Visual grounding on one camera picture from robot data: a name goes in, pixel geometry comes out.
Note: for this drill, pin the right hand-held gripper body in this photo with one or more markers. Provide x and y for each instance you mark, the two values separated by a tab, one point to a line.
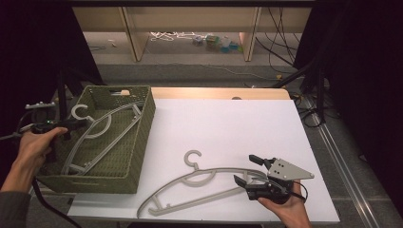
286	171

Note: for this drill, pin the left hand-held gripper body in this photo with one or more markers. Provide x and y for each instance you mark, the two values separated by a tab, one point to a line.
39	117

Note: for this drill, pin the gray plastic clothes hanger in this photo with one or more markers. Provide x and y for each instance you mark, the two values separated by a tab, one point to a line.
95	125
206	171

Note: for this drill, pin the green woven basket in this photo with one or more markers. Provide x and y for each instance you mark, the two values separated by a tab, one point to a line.
126	148

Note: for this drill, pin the person's left hand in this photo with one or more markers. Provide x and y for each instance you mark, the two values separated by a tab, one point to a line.
33	148

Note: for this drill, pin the person's right hand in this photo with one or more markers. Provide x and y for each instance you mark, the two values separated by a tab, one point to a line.
293	212

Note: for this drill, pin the black metal stand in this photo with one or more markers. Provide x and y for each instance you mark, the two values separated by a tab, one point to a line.
61	91
320	91

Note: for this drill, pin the white board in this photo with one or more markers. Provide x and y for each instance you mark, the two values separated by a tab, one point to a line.
228	129

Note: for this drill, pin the black curtain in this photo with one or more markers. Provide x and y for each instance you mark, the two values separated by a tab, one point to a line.
31	47
364	79

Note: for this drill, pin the wooden table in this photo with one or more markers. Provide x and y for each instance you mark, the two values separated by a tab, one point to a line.
206	93

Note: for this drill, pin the small white floor item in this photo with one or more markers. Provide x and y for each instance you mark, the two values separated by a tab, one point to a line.
112	43

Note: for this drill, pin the pile of colourful toys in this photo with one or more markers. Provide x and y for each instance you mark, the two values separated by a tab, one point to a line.
218	42

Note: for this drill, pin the beige wooden shelf unit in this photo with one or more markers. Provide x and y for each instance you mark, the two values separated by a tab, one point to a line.
190	19

